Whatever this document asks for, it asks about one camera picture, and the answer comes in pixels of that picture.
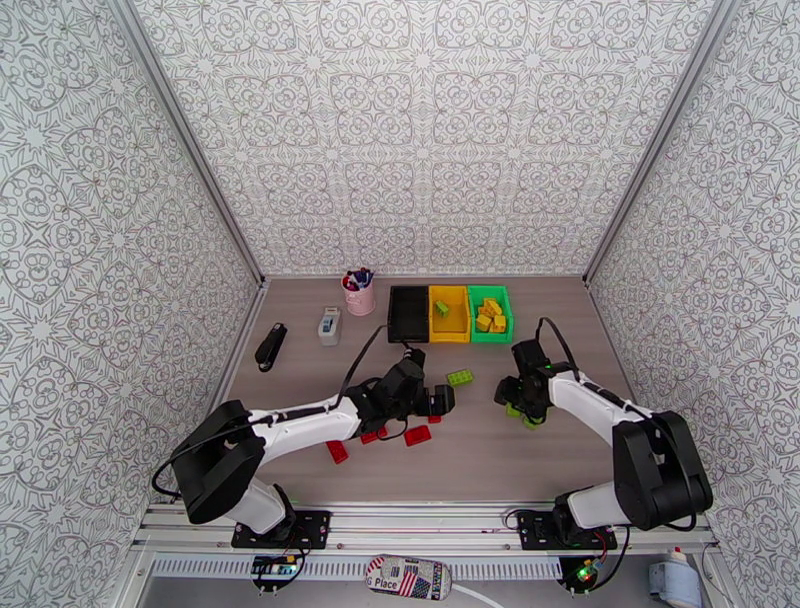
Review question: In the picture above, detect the aluminium corner post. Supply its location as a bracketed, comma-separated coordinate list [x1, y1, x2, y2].
[582, 0, 736, 286]
[106, 0, 267, 286]

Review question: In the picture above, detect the black left camera cable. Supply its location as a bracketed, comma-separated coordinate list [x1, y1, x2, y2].
[336, 323, 426, 408]

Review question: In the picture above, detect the yellow plastic bin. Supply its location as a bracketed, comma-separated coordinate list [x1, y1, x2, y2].
[428, 285, 471, 345]

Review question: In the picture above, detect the black camera cable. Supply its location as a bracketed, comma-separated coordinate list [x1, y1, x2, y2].
[336, 323, 426, 408]
[536, 316, 583, 379]

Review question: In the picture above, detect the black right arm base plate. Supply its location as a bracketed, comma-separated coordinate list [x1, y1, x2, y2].
[520, 509, 619, 553]

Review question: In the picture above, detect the black right camera cable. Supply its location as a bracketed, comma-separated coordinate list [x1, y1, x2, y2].
[536, 316, 583, 379]

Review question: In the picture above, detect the black stapler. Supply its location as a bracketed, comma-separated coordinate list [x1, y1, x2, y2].
[254, 322, 289, 374]

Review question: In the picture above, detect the grey white small device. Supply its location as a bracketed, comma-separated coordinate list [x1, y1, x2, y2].
[317, 305, 343, 348]

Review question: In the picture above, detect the aluminium frame rail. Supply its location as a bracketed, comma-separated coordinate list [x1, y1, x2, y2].
[131, 499, 720, 561]

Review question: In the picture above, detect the white cable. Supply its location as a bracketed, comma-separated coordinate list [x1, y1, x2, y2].
[451, 584, 504, 608]

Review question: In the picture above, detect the white plastic bottle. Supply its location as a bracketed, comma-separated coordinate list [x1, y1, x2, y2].
[647, 546, 704, 604]

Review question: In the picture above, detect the green plastic bin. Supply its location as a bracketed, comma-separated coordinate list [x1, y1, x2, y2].
[467, 285, 515, 345]

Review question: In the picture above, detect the flag print pencil case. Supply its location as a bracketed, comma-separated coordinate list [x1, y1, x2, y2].
[364, 553, 453, 603]

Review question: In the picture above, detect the pink pen cup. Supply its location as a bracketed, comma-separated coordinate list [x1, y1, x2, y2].
[341, 274, 378, 317]

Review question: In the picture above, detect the aluminium side rail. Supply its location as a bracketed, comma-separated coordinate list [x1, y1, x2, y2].
[171, 281, 270, 504]

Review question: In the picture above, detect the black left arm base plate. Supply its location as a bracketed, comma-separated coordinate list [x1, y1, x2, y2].
[231, 509, 333, 551]

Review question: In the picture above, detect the white slotted cable duct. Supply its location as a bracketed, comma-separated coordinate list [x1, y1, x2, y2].
[149, 557, 564, 581]

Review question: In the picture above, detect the black plastic bin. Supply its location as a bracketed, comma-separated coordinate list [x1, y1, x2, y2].
[387, 285, 433, 345]

